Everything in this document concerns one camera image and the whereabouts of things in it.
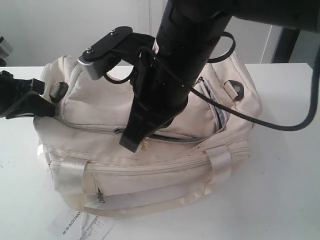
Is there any small grey paper tag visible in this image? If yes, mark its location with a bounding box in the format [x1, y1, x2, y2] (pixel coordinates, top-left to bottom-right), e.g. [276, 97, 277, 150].
[80, 213, 117, 240]

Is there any white Tonlion paper tag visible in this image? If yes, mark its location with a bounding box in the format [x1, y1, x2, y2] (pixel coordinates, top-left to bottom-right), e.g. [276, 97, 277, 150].
[47, 210, 82, 240]

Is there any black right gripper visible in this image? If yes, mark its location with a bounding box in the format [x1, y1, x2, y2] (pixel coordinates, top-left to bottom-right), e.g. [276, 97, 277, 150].
[119, 52, 188, 153]

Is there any gold zipper pull charm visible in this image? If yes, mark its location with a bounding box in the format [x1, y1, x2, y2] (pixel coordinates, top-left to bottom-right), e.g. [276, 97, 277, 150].
[140, 141, 146, 151]

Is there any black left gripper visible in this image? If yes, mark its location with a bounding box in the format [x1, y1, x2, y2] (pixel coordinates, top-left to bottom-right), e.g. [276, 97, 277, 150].
[0, 70, 56, 119]

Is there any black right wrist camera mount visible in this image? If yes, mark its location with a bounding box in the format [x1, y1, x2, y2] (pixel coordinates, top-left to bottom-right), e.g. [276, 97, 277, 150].
[77, 26, 155, 84]

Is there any cream fabric duffel bag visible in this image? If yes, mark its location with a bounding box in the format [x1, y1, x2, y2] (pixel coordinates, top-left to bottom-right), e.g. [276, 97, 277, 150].
[33, 56, 254, 218]

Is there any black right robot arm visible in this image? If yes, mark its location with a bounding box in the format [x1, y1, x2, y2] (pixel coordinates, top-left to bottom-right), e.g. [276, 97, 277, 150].
[119, 0, 320, 152]

